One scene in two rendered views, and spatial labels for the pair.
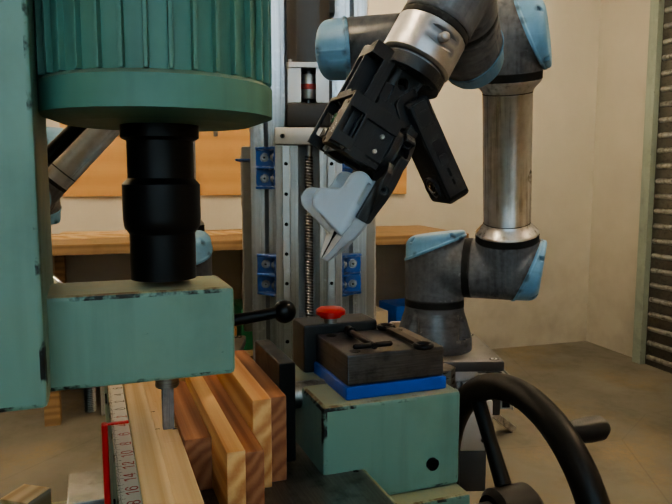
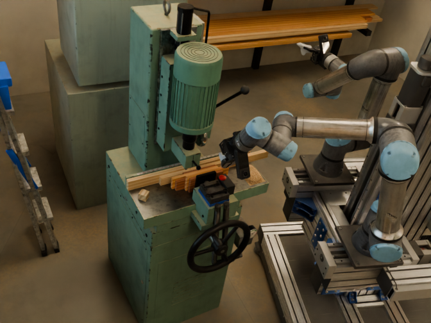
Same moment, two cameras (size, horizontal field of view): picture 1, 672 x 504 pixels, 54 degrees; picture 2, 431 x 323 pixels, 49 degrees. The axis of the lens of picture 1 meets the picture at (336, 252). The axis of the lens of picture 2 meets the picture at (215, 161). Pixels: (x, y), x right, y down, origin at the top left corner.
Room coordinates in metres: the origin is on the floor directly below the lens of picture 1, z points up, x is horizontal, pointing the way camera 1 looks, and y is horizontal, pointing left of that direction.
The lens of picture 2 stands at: (0.26, -1.39, 2.28)
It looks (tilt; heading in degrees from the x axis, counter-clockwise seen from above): 39 degrees down; 76
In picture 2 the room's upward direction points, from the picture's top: 10 degrees clockwise
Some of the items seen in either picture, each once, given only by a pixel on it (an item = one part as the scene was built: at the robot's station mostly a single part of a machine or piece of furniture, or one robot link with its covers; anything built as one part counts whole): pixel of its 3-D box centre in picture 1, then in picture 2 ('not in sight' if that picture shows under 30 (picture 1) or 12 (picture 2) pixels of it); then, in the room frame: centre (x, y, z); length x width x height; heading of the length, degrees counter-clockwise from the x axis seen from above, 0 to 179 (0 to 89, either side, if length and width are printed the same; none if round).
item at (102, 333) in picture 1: (140, 336); (185, 152); (0.52, 0.16, 1.03); 0.14 x 0.07 x 0.09; 110
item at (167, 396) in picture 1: (167, 398); not in sight; (0.53, 0.14, 0.97); 0.01 x 0.01 x 0.05; 20
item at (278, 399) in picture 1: (255, 408); (205, 181); (0.61, 0.08, 0.94); 0.16 x 0.01 x 0.07; 20
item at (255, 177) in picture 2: not in sight; (251, 172); (0.83, 0.16, 0.91); 0.12 x 0.09 x 0.03; 110
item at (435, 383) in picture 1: (364, 347); (218, 189); (0.64, -0.03, 0.99); 0.13 x 0.11 x 0.06; 20
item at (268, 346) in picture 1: (304, 393); (208, 186); (0.61, 0.03, 0.95); 0.09 x 0.07 x 0.09; 20
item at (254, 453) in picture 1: (222, 425); (201, 178); (0.59, 0.11, 0.92); 0.25 x 0.02 x 0.05; 20
